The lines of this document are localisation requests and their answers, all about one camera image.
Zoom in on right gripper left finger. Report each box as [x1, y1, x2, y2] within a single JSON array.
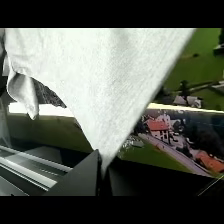
[[43, 149, 103, 197]]

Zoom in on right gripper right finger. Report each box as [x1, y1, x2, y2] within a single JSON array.
[[102, 161, 141, 197]]

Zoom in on grey garment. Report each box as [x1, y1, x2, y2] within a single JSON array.
[[0, 28, 197, 177]]

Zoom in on checked shirt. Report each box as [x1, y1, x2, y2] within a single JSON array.
[[31, 77, 68, 110]]

